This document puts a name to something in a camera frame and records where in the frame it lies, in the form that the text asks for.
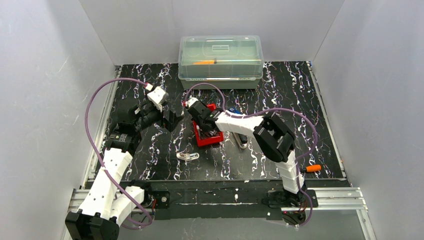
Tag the orange tool inside box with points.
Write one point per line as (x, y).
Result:
(205, 62)

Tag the red plastic bin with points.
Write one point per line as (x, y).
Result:
(201, 142)

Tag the blue stapler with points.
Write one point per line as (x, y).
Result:
(234, 111)

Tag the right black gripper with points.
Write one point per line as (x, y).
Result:
(205, 127)

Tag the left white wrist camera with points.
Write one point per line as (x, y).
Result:
(157, 96)

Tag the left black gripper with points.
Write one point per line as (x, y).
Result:
(169, 117)

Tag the orange handled screwdriver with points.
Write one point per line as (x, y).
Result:
(311, 168)

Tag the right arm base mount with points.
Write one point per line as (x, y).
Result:
(286, 199)

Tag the pile of staple strips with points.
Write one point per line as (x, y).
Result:
(209, 134)

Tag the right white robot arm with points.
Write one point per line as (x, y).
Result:
(275, 139)

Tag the clear plastic storage box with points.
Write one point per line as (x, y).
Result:
(239, 64)

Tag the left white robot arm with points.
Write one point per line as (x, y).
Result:
(107, 204)

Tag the black silver stapler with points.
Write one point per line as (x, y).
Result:
(241, 140)

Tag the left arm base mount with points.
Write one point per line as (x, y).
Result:
(156, 199)

